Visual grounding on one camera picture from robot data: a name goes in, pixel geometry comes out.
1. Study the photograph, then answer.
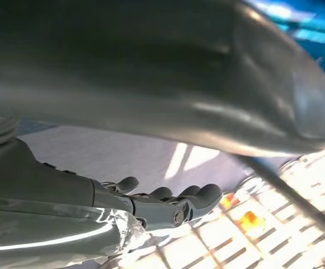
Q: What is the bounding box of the orange floor object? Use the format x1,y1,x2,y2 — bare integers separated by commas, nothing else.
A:
220,193,240,211
238,211,265,233

